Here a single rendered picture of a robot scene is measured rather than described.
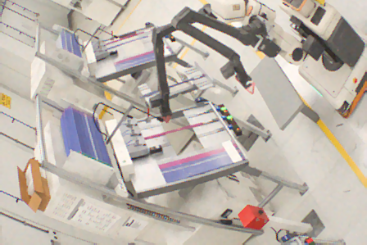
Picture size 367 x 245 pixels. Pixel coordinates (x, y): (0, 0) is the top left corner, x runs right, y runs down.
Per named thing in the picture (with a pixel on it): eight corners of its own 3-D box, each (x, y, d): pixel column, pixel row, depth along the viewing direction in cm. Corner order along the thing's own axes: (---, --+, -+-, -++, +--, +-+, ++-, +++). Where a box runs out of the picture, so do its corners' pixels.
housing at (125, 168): (119, 134, 324) (115, 118, 316) (136, 179, 285) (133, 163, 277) (108, 137, 322) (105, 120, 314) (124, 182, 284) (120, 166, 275)
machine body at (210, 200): (247, 162, 384) (192, 139, 350) (278, 213, 329) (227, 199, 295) (201, 213, 403) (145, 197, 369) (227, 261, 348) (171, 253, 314)
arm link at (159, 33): (151, 36, 269) (146, 29, 276) (157, 52, 278) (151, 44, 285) (219, 8, 274) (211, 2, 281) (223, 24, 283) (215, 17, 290)
